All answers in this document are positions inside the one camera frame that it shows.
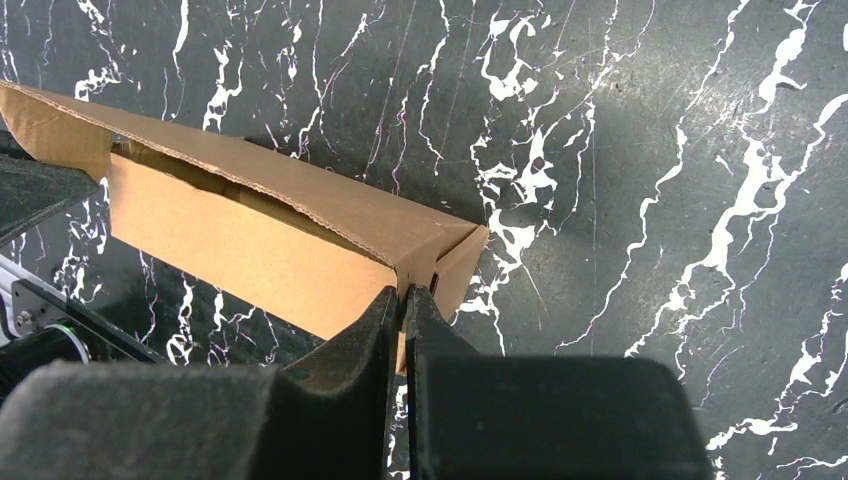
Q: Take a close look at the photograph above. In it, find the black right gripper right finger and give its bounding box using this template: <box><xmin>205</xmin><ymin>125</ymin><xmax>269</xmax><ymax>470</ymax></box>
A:
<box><xmin>405</xmin><ymin>285</ymin><xmax>713</xmax><ymax>479</ymax></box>

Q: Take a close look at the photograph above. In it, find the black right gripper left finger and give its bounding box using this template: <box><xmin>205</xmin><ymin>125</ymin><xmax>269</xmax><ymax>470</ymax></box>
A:
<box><xmin>1</xmin><ymin>287</ymin><xmax>398</xmax><ymax>479</ymax></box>

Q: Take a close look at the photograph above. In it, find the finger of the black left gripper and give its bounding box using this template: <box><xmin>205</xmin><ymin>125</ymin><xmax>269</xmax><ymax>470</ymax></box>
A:
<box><xmin>1</xmin><ymin>130</ymin><xmax>98</xmax><ymax>246</ymax></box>

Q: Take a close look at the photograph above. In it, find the brown cardboard box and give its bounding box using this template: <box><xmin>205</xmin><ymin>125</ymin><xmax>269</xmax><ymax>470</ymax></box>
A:
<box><xmin>1</xmin><ymin>82</ymin><xmax>489</xmax><ymax>365</ymax></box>

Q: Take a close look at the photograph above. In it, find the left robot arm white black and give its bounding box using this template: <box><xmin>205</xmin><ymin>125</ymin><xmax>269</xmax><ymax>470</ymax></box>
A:
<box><xmin>1</xmin><ymin>131</ymin><xmax>164</xmax><ymax>398</ymax></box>

